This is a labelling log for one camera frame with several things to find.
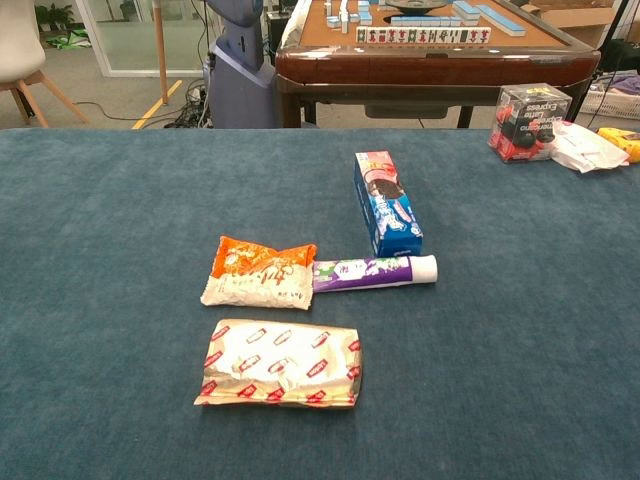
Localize stacked blue mahjong tiles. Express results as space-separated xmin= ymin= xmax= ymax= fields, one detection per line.
xmin=451 ymin=0 xmax=482 ymax=22

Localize green potted plants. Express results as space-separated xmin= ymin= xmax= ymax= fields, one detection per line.
xmin=34 ymin=3 xmax=76 ymax=31

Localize scattered blue mahjong tiles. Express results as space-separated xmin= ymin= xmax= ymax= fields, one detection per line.
xmin=324 ymin=0 xmax=375 ymax=35

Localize black bag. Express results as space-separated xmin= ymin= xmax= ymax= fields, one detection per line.
xmin=599 ymin=38 xmax=640 ymax=71

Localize floor cable bundle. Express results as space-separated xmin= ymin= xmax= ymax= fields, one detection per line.
xmin=164 ymin=79 xmax=214 ymax=130

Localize clear box red black capsules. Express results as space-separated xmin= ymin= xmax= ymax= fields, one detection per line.
xmin=487 ymin=82 xmax=573 ymax=165

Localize straight blue mahjong tile wall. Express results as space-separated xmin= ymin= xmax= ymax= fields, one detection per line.
xmin=390 ymin=15 xmax=464 ymax=28

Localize purple toothpaste tube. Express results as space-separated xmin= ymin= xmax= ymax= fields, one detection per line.
xmin=311 ymin=254 xmax=439 ymax=294

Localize orange white snack bag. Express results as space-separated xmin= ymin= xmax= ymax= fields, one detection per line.
xmin=199 ymin=235 xmax=319 ymax=312

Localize long blue mahjong tile wall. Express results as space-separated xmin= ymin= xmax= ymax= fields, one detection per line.
xmin=476 ymin=4 xmax=528 ymax=38

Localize yellow object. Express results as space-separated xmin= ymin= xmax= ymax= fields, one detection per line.
xmin=597 ymin=127 xmax=640 ymax=164

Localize blue felt table mat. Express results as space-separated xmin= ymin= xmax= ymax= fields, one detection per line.
xmin=0 ymin=128 xmax=640 ymax=480

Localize black tripod stand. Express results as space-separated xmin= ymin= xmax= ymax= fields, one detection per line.
xmin=568 ymin=0 xmax=632 ymax=124

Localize white chair wooden legs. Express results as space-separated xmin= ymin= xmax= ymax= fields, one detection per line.
xmin=0 ymin=0 xmax=91 ymax=129

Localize dark mahjong table dial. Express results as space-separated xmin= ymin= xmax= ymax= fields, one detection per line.
xmin=383 ymin=0 xmax=450 ymax=15

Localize purple cloth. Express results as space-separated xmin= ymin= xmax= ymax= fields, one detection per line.
xmin=606 ymin=73 xmax=640 ymax=97

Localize green and white packaging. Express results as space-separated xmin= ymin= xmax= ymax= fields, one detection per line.
xmin=46 ymin=28 xmax=94 ymax=50

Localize brown mahjong table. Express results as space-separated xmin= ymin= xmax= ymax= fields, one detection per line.
xmin=274 ymin=0 xmax=601 ymax=129

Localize white crumpled plastic bag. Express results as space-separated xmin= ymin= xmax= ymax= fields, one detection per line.
xmin=548 ymin=120 xmax=630 ymax=174

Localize white plastic basket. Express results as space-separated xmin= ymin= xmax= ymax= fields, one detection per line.
xmin=578 ymin=88 xmax=640 ymax=120

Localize blue cookie box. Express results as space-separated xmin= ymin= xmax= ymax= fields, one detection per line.
xmin=353 ymin=150 xmax=424 ymax=259

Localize cardboard box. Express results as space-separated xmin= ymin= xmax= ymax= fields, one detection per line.
xmin=527 ymin=0 xmax=619 ymax=49

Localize black floor cable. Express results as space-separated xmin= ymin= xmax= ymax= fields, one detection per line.
xmin=74 ymin=101 xmax=171 ymax=123

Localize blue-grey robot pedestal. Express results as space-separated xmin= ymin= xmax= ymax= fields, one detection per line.
xmin=203 ymin=0 xmax=281 ymax=130

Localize wooden pole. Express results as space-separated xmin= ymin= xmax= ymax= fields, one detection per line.
xmin=152 ymin=0 xmax=170 ymax=105

